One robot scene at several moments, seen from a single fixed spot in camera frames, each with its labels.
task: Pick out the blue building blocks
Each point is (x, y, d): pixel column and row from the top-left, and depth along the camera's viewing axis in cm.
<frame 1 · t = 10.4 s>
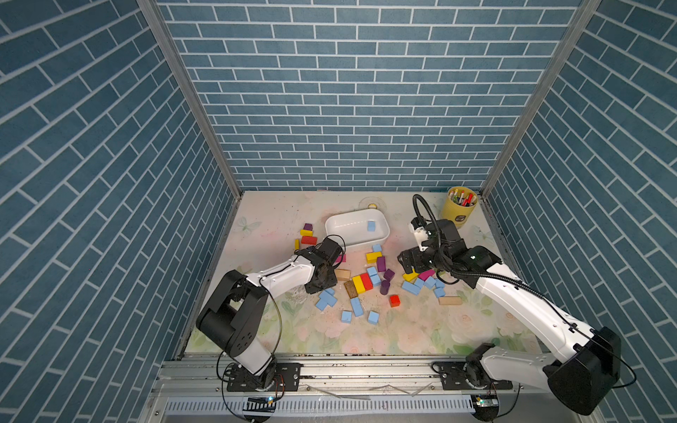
left hand: (334, 284, 90), fingers open
right hand: (413, 253, 80), fingers open
white plastic tub: (360, 229, 111), on the table
light blue block: (371, 226, 110), on the table
yellow pen cup: (461, 201, 107), point 11 cm above the table
purple cube block: (308, 226, 109), point 2 cm above the table
short yellow block: (306, 233, 107), point 2 cm above the table
red rectangular block: (309, 240, 104), point 2 cm above the table
long yellow block: (297, 244, 103), point 2 cm above the table
red cube block: (395, 300, 88), point 2 cm above the table
dark wood block: (351, 289, 93), on the table
yellow block beside red: (359, 285, 93), on the table
red block beside yellow: (367, 281, 93), point 2 cm above the table
purple cylinder block: (384, 287, 92), point 2 cm above the table
blue long block bottom: (357, 307, 88), on the table
blue cube bottom left: (346, 316, 84), point 3 cm above the table
blue cube bottom right: (373, 317, 84), point 3 cm above the table
natural wood plank block: (450, 300, 90), on the table

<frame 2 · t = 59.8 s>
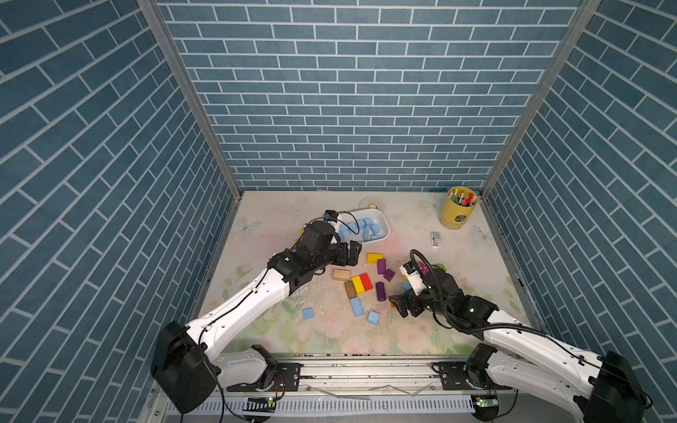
left hand: (356, 246, 77), fingers open
right hand: (402, 291, 80), fingers open
purple cylinder block: (381, 291, 91), point 2 cm above the table
blue cube far left: (308, 314, 88), on the table
small grey clip: (435, 238, 104), point 4 cm above the table
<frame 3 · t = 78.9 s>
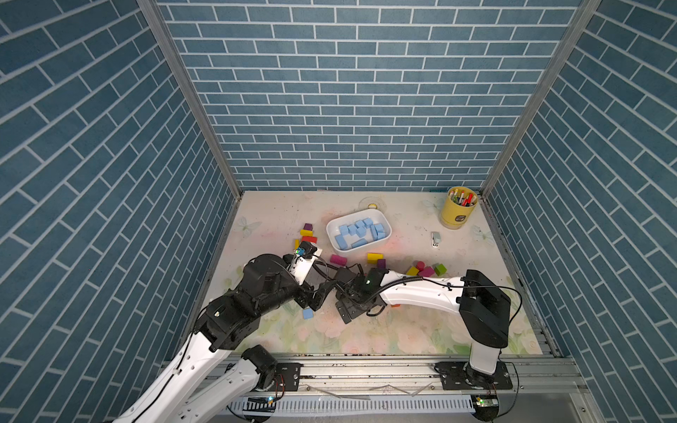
left hand: (328, 272, 66), fingers open
right hand: (354, 308, 84), fingers open
pink cylinder block: (420, 265, 98), point 2 cm above the table
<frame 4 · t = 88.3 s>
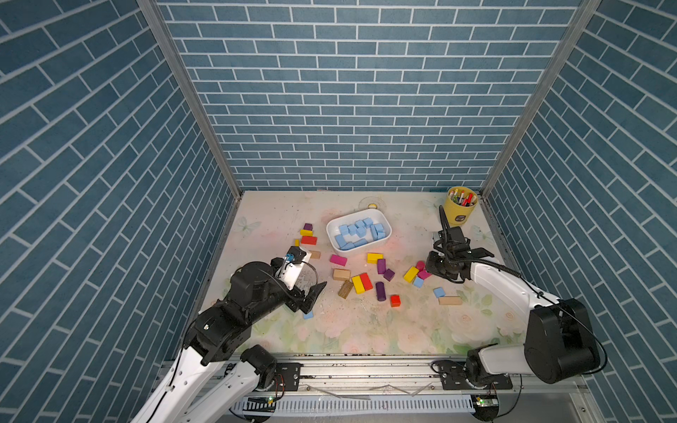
left hand: (318, 274, 66), fingers open
right hand: (430, 266, 90), fingers open
light wood square block: (341, 274, 95), point 2 cm above the table
small purple cube: (389, 274, 96), point 2 cm above the table
small blue block right: (419, 282, 95), on the table
blue cube right lower: (439, 292, 92), on the table
light wood block right: (450, 300, 91), on the table
